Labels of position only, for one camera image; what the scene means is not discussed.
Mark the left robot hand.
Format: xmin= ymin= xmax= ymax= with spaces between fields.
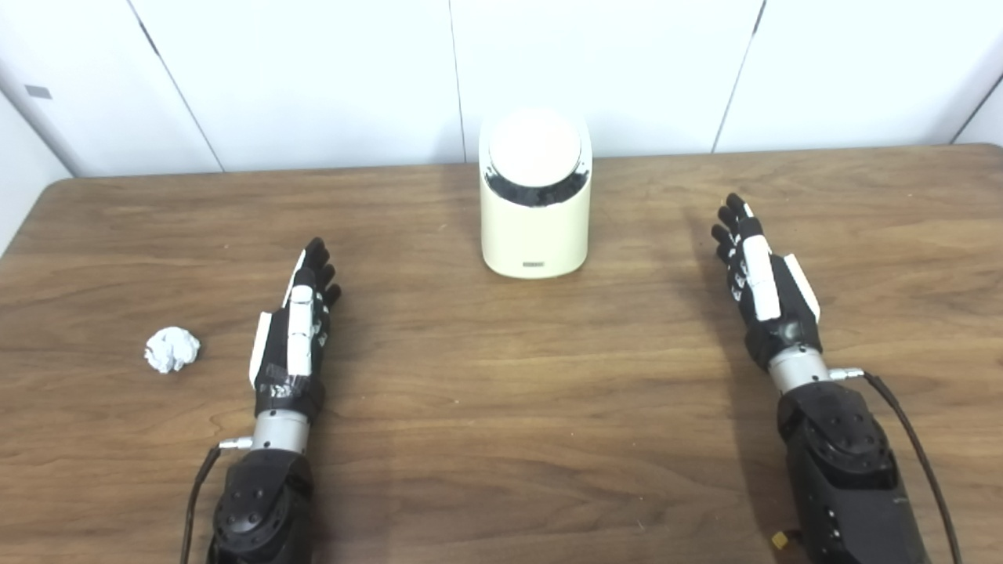
xmin=249 ymin=237 xmax=342 ymax=424

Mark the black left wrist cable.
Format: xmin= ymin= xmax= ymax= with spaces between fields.
xmin=180 ymin=437 xmax=255 ymax=564

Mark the white paper ball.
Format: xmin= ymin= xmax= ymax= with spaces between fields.
xmin=144 ymin=327 xmax=201 ymax=374

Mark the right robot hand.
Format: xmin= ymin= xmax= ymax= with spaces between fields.
xmin=711 ymin=193 xmax=824 ymax=373

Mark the cream-colored lidded bin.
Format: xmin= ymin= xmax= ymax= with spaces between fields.
xmin=479 ymin=106 xmax=593 ymax=280

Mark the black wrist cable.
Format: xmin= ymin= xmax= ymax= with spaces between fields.
xmin=180 ymin=437 xmax=255 ymax=564
xmin=829 ymin=368 xmax=963 ymax=564

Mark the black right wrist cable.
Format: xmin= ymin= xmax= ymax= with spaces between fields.
xmin=829 ymin=368 xmax=963 ymax=564

